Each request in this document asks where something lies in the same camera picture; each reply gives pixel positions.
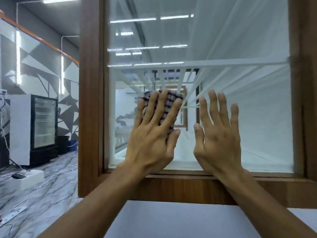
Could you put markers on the person's right hand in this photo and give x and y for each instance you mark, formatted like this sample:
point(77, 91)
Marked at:
point(220, 148)

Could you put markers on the person's left hand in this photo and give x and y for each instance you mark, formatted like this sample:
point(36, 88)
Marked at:
point(148, 146)

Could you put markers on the blue white checkered cloth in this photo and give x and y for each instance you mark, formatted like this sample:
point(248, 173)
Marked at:
point(171, 101)

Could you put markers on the wooden glass display cabinet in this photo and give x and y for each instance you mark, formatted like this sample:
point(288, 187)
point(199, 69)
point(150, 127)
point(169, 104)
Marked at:
point(89, 96)

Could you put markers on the person's right forearm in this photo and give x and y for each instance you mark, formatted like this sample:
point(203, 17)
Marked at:
point(267, 210)

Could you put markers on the person's left forearm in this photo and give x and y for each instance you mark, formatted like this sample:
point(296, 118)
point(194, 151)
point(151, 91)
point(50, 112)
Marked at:
point(99, 208)

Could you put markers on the black glass door fridge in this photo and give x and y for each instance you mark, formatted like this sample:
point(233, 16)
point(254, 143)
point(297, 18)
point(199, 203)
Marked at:
point(44, 121)

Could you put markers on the blue bucket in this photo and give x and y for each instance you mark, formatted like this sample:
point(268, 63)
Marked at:
point(73, 146)

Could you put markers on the black bin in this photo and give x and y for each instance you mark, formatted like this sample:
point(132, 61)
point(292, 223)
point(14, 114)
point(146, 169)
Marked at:
point(63, 144)

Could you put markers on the white box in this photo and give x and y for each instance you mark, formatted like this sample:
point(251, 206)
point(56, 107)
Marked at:
point(32, 179)

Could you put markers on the small black device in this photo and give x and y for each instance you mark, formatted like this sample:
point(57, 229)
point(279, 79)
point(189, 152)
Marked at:
point(18, 176)

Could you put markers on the dark grey panel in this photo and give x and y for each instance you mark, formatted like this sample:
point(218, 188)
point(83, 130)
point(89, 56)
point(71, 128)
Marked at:
point(3, 153)

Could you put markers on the orange handrail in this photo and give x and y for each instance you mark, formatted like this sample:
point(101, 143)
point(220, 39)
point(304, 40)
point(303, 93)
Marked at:
point(42, 39)

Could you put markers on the white power strip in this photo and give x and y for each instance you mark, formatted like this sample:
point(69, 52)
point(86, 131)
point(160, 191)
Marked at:
point(12, 215)

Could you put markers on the ceiling light tube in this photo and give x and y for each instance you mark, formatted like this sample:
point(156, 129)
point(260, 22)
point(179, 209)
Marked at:
point(62, 0)

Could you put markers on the vertical wall light strip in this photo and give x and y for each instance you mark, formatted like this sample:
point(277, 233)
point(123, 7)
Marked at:
point(62, 74)
point(18, 59)

